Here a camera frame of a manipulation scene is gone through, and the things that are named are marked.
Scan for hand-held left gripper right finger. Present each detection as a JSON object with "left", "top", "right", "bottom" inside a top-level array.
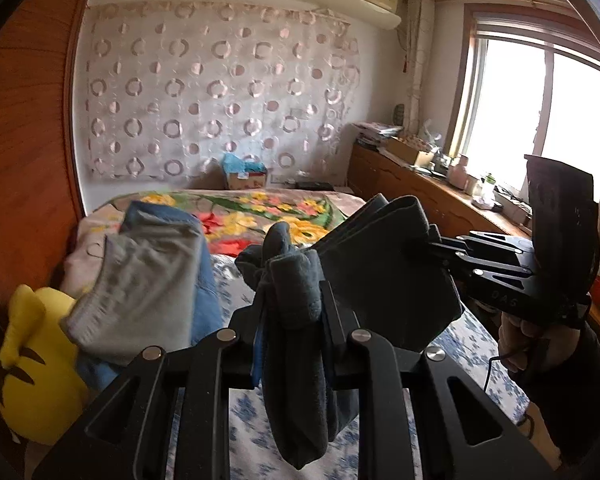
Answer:
[{"left": 320, "top": 282, "right": 556, "bottom": 480}]

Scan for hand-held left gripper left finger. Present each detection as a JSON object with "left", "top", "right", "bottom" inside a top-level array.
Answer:
[{"left": 32, "top": 305, "right": 266, "bottom": 480}]

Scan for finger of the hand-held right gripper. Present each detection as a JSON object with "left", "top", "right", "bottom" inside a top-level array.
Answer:
[
  {"left": 429, "top": 231, "right": 533, "bottom": 256},
  {"left": 432, "top": 252, "right": 531, "bottom": 286}
]

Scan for blue-grey pants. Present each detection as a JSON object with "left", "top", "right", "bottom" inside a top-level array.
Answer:
[{"left": 235, "top": 195, "right": 465, "bottom": 471}]

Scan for person's right forearm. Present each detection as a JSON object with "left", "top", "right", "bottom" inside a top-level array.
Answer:
[{"left": 522, "top": 322, "right": 600, "bottom": 466}]

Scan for folded grey pants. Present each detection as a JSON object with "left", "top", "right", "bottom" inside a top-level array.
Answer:
[{"left": 62, "top": 232, "right": 203, "bottom": 366}]

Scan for person's right hand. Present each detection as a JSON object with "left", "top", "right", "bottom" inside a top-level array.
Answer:
[{"left": 497, "top": 312, "right": 551, "bottom": 373}]

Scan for blue floral blanket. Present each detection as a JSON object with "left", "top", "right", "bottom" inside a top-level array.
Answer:
[{"left": 165, "top": 252, "right": 531, "bottom": 480}]

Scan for folded blue jeans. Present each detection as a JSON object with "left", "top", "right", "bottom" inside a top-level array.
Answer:
[{"left": 77, "top": 200, "right": 226, "bottom": 396}]

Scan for pale pink container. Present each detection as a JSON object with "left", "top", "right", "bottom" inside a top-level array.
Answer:
[{"left": 447, "top": 154, "right": 473, "bottom": 191}]

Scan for long wooden cabinet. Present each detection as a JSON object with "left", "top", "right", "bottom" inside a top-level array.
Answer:
[{"left": 349, "top": 140, "right": 600, "bottom": 361}]

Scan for open cardboard box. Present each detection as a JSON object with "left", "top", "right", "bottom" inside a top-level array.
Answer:
[{"left": 382, "top": 135, "right": 436, "bottom": 166}]

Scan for window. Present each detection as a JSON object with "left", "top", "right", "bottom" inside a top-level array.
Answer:
[{"left": 450, "top": 2, "right": 600, "bottom": 206}]

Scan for pink floral bedspread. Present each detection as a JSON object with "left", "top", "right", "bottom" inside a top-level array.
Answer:
[{"left": 62, "top": 189, "right": 368, "bottom": 301}]

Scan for stack of papers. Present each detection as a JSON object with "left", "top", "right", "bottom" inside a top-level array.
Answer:
[{"left": 355, "top": 121, "right": 403, "bottom": 148}]

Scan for cardboard box with blue bag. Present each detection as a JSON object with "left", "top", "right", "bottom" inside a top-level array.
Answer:
[{"left": 222, "top": 154, "right": 271, "bottom": 192}]

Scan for white lace window curtain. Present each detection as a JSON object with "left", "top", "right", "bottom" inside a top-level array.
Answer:
[{"left": 405, "top": 0, "right": 436, "bottom": 136}]

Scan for yellow plush toy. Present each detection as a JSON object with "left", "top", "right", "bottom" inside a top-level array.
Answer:
[{"left": 0, "top": 284, "right": 91, "bottom": 446}]

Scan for wooden headboard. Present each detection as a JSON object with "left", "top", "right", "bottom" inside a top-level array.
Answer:
[{"left": 0, "top": 0, "right": 106, "bottom": 341}]

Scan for black cable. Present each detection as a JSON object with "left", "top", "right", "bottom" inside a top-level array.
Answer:
[{"left": 484, "top": 337, "right": 548, "bottom": 396}]

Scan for circle patterned wall curtain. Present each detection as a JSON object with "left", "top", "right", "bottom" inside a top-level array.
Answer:
[{"left": 82, "top": 2, "right": 361, "bottom": 181}]

